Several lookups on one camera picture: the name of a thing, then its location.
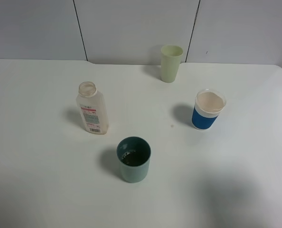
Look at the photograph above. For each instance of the blue sleeved paper cup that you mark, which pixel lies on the blue sleeved paper cup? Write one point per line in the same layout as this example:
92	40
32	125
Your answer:
209	103

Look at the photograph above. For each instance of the clear plastic drink bottle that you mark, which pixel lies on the clear plastic drink bottle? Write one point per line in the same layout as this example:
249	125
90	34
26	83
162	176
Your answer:
92	108

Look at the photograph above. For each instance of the teal green cup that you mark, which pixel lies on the teal green cup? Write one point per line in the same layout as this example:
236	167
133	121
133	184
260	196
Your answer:
134	155

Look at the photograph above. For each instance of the light green tall cup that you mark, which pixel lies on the light green tall cup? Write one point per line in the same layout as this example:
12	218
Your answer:
170	60

